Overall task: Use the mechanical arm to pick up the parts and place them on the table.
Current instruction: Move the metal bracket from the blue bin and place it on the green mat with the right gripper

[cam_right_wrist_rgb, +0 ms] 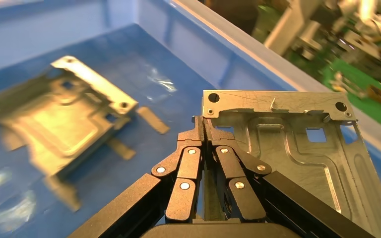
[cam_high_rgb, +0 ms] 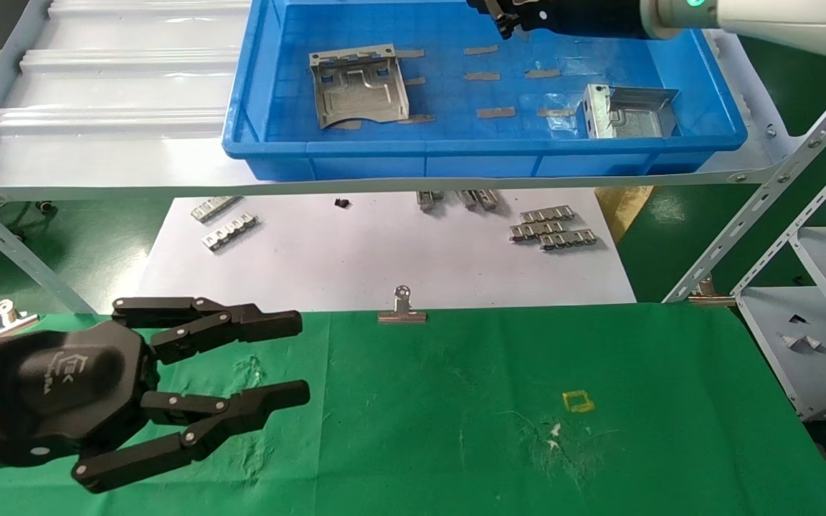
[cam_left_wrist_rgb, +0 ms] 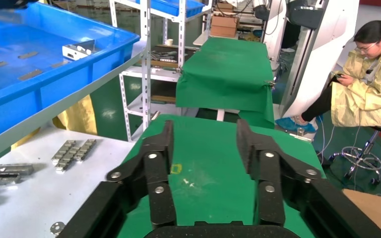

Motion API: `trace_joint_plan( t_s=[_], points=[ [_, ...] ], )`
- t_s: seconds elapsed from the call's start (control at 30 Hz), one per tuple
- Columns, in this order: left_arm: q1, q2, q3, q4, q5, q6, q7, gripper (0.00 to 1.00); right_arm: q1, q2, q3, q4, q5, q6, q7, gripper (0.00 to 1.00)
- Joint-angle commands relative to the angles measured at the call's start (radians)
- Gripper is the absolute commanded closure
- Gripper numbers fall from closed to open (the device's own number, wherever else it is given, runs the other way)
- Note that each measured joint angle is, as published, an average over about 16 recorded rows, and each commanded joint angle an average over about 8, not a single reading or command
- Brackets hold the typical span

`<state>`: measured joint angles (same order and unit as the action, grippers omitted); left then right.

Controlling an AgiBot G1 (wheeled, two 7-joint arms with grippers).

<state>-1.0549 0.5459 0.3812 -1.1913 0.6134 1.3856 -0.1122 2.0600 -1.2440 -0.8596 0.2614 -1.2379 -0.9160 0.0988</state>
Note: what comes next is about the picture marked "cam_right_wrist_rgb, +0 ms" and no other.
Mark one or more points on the silver sheet metal bracket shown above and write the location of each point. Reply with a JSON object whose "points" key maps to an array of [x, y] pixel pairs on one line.
{"points": [[308, 170], [62, 124]]}

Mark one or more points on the large blue plastic bin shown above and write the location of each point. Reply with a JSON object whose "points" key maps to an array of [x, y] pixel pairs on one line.
{"points": [[177, 49]]}

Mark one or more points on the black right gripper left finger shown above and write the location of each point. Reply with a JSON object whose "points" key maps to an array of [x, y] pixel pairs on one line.
{"points": [[187, 177]]}

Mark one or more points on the flat metal strip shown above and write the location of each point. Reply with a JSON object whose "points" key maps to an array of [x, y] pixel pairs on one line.
{"points": [[152, 120], [121, 148], [64, 193]]}

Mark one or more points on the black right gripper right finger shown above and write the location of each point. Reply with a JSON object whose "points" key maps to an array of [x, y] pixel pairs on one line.
{"points": [[239, 184]]}

